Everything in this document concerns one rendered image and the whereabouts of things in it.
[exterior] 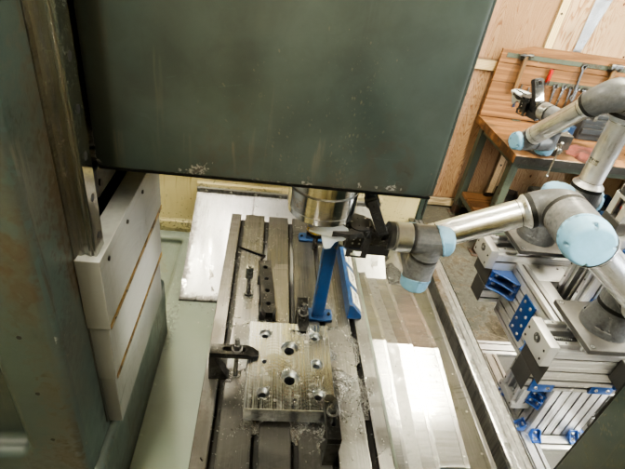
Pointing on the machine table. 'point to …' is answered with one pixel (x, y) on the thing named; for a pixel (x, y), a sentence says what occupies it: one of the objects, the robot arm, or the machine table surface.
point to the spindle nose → (322, 206)
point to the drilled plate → (270, 410)
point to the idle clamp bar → (266, 290)
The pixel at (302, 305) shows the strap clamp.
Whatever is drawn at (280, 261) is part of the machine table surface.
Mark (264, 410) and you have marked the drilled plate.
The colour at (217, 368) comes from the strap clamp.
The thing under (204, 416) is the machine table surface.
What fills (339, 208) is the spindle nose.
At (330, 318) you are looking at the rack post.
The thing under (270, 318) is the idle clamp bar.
